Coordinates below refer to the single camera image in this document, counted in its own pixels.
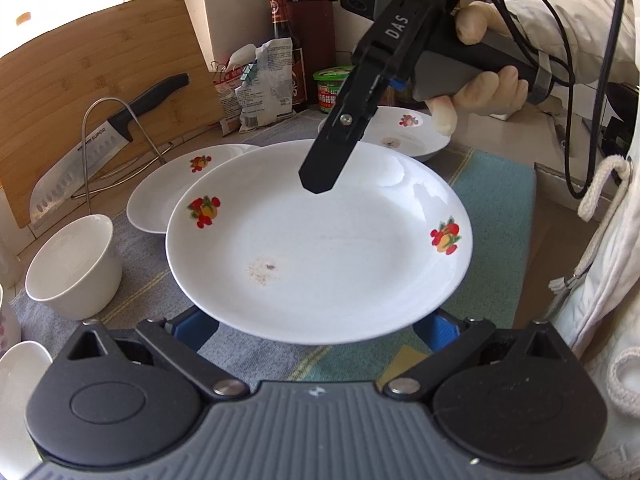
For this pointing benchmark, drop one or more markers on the stained white plate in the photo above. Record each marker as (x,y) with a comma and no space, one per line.
(407,132)

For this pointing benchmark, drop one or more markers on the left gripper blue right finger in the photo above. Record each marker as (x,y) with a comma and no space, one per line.
(438,329)

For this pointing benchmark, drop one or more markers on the white clipped plastic bag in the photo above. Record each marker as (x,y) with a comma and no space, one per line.
(265,94)

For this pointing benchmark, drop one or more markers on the bamboo cutting board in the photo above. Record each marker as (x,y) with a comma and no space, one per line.
(74,76)

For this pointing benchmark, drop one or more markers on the steel wire knife stand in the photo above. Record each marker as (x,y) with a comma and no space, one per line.
(86,192)

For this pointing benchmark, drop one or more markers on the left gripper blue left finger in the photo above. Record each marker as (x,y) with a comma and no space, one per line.
(192,327)

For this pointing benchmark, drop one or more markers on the black-handled santoku knife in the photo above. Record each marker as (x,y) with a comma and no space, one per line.
(65,177)

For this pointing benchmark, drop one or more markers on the white fruit-print plate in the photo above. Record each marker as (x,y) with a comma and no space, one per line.
(387,246)
(151,204)

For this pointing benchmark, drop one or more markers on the dark soy sauce bottle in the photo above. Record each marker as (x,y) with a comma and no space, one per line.
(287,45)

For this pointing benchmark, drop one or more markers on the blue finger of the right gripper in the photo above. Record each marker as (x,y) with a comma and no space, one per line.
(343,129)
(397,84)

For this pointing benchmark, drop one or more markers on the white-gloved right hand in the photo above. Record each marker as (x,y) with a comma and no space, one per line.
(488,93)

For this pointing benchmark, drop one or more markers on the dark red knife block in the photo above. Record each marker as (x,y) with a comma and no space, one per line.
(310,25)

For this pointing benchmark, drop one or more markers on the white bowl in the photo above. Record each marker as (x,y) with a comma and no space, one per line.
(22,367)
(78,271)
(10,328)

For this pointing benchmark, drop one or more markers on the grey and teal dish towel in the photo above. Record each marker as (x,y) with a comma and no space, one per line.
(498,196)

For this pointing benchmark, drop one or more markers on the red-white food bag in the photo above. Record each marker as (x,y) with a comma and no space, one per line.
(227,78)

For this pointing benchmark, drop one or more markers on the green-lidded sauce jar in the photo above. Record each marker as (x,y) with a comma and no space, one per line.
(329,83)

